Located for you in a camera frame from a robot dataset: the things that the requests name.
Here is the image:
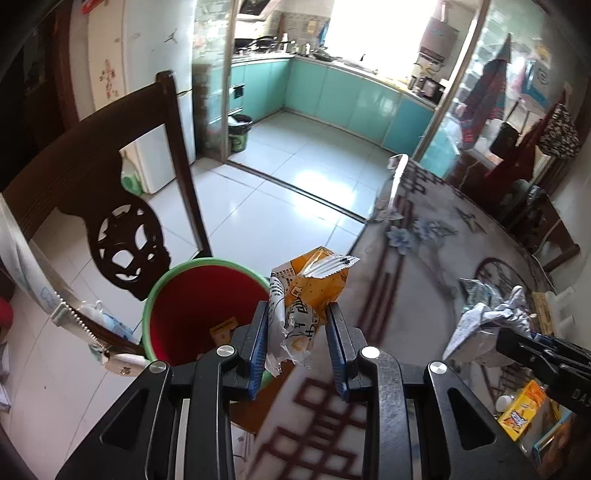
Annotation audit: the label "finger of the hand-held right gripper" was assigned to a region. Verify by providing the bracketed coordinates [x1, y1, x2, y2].
[529, 331, 591, 360]
[496, 327, 564, 372]

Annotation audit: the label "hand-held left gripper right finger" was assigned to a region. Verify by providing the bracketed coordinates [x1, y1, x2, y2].
[325, 302, 541, 480]

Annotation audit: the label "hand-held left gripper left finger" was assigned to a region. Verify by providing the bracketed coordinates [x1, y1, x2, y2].
[55, 300, 271, 480]

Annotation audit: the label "silver wrapper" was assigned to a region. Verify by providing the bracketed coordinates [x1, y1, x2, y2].
[480, 285, 539, 340]

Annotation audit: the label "orange snack wrapper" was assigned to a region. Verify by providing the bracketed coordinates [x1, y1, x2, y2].
[268, 246, 361, 379]

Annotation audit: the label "blue and white wrapper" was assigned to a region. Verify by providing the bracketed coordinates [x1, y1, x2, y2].
[459, 277, 498, 315]

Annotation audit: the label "red bucket with green rim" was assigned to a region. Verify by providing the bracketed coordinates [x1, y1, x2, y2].
[141, 258, 273, 398]

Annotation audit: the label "yellow woven mat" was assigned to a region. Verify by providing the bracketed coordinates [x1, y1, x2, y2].
[531, 292, 555, 335]

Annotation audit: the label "small brown wrapper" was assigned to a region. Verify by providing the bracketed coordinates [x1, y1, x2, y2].
[209, 318, 238, 344]

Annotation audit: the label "blue book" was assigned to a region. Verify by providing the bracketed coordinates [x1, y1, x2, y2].
[531, 406, 578, 467]

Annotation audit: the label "white plastic wrapper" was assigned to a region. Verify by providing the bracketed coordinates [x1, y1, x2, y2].
[442, 307, 499, 365]

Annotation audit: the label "orange packet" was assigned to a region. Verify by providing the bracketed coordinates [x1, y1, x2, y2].
[496, 379, 552, 441]

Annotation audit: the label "plain wooden chair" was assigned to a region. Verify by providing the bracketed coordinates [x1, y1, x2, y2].
[503, 180, 580, 273]

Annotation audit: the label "black hanging bag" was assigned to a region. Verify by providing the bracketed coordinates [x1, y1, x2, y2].
[489, 121, 520, 158]

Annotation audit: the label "black and white patterned bag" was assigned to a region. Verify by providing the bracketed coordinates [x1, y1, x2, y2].
[536, 104, 580, 158]

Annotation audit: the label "green bottle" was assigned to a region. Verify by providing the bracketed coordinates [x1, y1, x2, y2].
[121, 157, 144, 197]

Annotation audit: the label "green waste bin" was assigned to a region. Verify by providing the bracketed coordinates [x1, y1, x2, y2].
[228, 114, 254, 154]

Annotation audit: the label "white refrigerator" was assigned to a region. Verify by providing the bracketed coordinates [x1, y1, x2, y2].
[88, 0, 197, 195]

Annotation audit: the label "red striped hanging garment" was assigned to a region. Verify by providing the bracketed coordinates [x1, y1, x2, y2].
[459, 34, 513, 148]

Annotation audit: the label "teal kitchen cabinets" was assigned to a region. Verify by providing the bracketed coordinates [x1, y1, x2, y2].
[229, 53, 437, 153]

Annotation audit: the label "black microwave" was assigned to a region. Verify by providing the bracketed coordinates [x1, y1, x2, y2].
[418, 76, 446, 104]

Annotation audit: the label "dark carved wooden chair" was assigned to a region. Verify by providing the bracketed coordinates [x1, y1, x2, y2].
[2, 70, 213, 356]

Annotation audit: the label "black gas stove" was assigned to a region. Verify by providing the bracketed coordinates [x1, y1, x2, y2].
[235, 34, 296, 54]

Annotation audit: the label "white bead chain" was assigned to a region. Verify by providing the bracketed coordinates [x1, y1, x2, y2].
[58, 300, 112, 361]

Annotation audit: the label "wall water heater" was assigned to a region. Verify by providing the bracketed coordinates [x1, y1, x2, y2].
[418, 16, 460, 56]

